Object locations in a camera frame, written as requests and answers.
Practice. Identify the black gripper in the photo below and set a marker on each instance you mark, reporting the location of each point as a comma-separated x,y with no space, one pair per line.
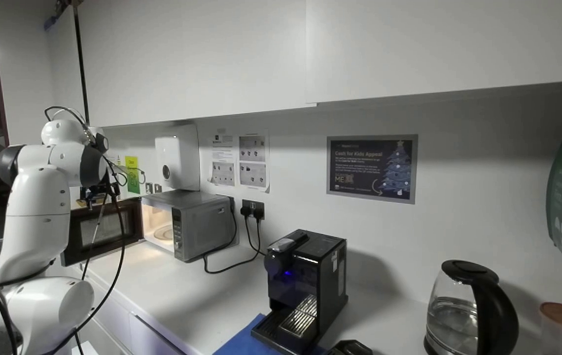
101,193

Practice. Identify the black glass microwave door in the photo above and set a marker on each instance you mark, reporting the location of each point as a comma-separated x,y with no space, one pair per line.
105,228

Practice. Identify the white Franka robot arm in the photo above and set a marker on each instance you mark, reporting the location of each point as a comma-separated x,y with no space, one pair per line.
36,218

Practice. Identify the silver microwave body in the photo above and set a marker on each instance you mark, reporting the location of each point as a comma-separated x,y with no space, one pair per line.
212,228

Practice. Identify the white paper towel dispenser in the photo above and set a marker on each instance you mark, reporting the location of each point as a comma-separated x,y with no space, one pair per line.
178,159

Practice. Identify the white upper cabinet door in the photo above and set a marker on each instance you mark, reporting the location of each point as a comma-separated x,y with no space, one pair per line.
64,72
450,47
194,60

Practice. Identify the small white header label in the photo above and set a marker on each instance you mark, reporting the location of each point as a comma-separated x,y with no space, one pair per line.
224,139

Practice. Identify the white socket instruction sheet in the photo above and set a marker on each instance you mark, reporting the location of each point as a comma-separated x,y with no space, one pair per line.
253,177

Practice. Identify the blue mat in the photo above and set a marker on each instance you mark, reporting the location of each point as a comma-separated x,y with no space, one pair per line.
241,344

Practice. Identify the black coffee machine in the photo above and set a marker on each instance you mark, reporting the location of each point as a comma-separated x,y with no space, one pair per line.
312,269

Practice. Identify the framed dark poster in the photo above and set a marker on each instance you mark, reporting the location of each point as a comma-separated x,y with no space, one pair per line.
371,169

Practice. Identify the small black flat object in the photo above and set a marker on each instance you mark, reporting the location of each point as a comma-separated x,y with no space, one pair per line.
352,348

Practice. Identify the yellow green wall sign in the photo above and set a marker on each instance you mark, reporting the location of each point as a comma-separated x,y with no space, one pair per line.
133,175

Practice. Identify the metal wall switch plate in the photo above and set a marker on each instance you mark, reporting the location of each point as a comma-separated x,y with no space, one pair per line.
149,189
158,189

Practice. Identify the double wall socket with plugs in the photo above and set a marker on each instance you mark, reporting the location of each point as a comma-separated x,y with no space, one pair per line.
253,210

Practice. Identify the wall power sockets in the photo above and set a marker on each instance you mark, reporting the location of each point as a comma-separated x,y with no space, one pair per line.
251,149

